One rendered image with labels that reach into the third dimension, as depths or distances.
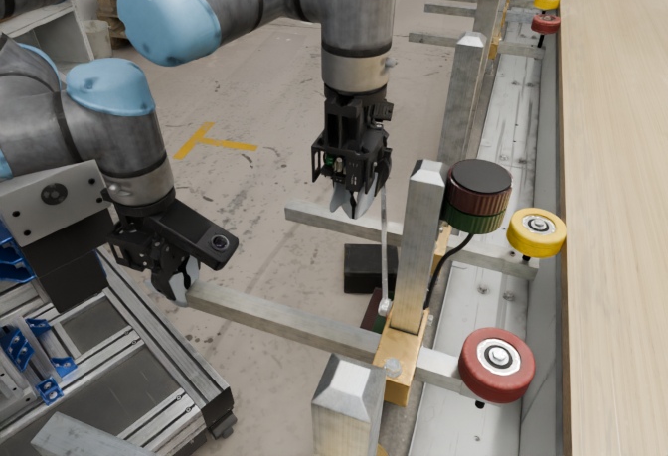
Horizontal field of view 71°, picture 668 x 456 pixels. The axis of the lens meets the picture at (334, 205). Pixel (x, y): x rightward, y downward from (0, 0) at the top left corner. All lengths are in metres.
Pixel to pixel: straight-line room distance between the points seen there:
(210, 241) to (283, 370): 1.06
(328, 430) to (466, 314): 0.71
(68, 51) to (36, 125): 3.13
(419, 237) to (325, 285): 1.33
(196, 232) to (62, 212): 0.25
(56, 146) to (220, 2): 0.22
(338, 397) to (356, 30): 0.34
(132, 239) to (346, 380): 0.42
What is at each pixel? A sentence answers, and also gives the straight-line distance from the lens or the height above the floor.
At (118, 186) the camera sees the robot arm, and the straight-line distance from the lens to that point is 0.58.
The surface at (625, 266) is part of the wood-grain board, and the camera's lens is 0.76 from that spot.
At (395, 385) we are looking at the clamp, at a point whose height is 0.86.
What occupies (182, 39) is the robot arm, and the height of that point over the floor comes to 1.24.
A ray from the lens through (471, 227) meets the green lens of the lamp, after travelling 0.47.
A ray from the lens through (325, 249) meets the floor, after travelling 1.95.
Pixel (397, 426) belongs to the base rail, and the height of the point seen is 0.70.
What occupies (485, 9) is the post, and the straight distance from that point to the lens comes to 0.92.
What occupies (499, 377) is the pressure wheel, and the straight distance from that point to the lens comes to 0.57.
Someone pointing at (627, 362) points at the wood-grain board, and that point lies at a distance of 0.65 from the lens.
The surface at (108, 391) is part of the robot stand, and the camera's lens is 1.46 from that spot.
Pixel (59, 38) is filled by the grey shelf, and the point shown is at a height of 0.29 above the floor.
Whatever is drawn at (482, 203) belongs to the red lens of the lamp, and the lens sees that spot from 0.45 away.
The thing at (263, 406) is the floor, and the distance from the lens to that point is 1.56.
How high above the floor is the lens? 1.37
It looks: 39 degrees down
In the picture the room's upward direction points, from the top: straight up
